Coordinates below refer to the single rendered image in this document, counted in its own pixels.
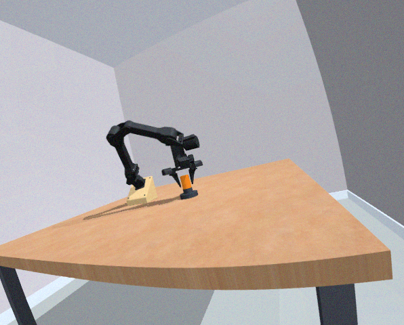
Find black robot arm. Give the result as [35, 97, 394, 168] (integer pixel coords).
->
[106, 121, 200, 190]

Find orange knob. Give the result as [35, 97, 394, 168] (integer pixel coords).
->
[180, 175, 191, 190]

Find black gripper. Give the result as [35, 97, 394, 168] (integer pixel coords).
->
[161, 152, 203, 188]

